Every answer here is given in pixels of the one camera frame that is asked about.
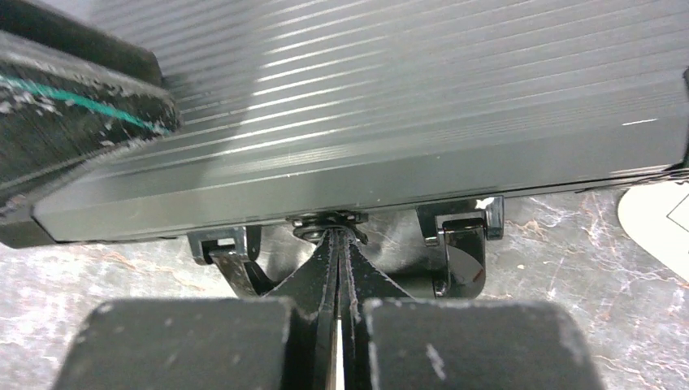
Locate black white chessboard mat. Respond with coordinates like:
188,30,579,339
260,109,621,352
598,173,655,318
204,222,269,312
617,182,688,280

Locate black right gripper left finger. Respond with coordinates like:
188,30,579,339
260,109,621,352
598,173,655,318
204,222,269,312
54,229,340,389

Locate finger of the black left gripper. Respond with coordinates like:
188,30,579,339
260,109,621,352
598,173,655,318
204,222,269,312
1,1,181,215

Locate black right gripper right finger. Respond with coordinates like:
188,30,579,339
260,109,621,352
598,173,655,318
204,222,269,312
339,230,604,389

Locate black poker set case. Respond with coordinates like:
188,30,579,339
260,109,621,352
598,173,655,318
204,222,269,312
0,0,689,301

